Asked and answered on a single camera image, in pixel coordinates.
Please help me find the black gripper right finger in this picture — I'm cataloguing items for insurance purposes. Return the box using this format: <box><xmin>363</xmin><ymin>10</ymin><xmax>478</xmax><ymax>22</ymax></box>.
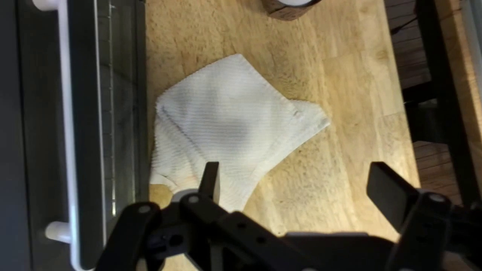
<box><xmin>365</xmin><ymin>159</ymin><xmax>482</xmax><ymax>271</ymax></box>

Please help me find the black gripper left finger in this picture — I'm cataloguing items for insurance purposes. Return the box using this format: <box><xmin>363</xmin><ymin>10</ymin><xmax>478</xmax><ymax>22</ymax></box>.
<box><xmin>95</xmin><ymin>159</ymin><xmax>314</xmax><ymax>271</ymax></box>

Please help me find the toaster oven glass door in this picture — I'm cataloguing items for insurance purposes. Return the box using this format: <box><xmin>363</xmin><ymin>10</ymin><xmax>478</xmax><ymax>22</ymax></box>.
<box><xmin>32</xmin><ymin>0</ymin><xmax>151</xmax><ymax>271</ymax></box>

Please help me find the black toaster oven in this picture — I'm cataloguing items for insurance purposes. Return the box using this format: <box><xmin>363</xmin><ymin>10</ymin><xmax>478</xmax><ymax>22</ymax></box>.
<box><xmin>0</xmin><ymin>0</ymin><xmax>70</xmax><ymax>271</ymax></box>

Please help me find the white folded cloth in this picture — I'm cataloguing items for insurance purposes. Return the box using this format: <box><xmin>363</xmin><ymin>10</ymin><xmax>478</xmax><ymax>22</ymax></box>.
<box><xmin>150</xmin><ymin>52</ymin><xmax>332</xmax><ymax>212</ymax></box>

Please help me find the black metal stand frame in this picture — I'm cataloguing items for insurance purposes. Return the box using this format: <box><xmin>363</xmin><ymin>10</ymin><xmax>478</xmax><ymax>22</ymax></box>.
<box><xmin>400</xmin><ymin>0</ymin><xmax>482</xmax><ymax>207</ymax></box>

